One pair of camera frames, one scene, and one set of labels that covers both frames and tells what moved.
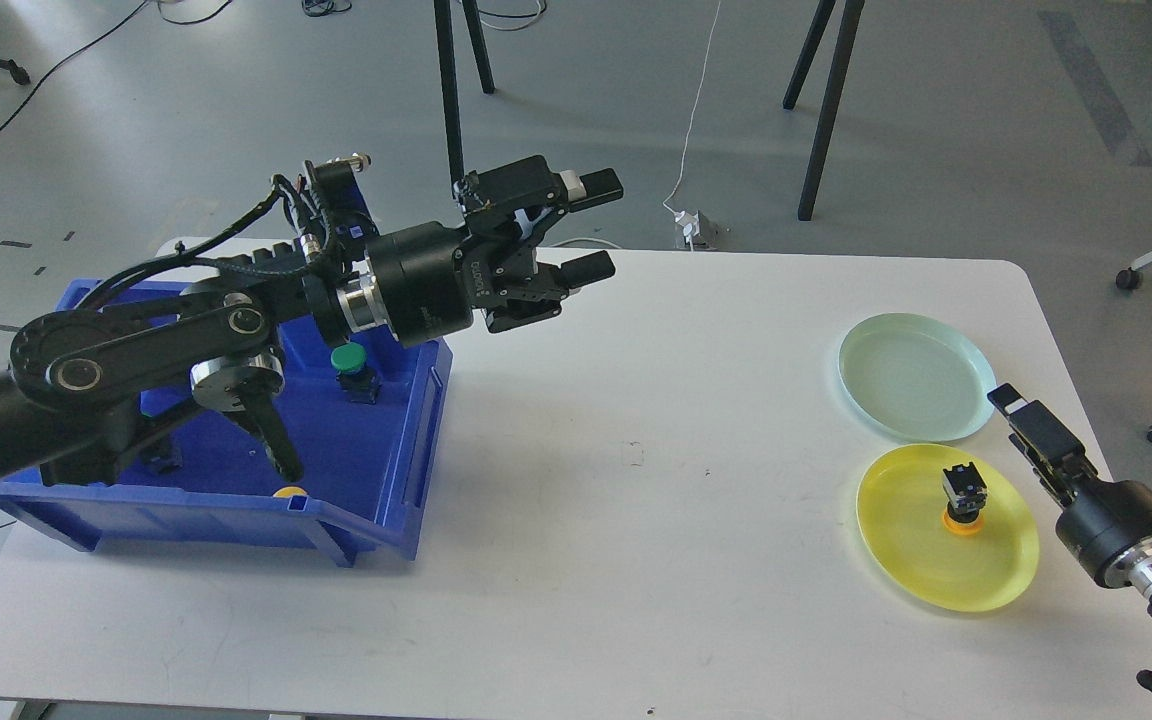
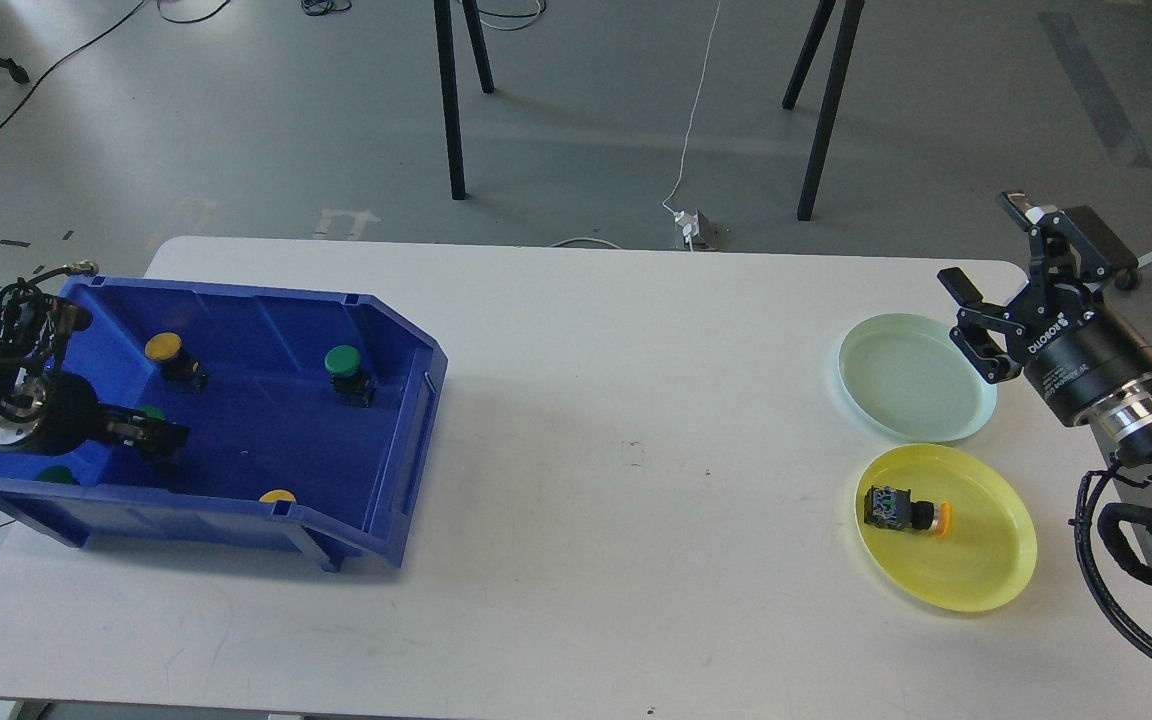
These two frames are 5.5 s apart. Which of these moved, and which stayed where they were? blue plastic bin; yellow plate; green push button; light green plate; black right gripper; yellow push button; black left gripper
Moved: black left gripper; black right gripper; yellow push button
Stayed: blue plastic bin; light green plate; green push button; yellow plate
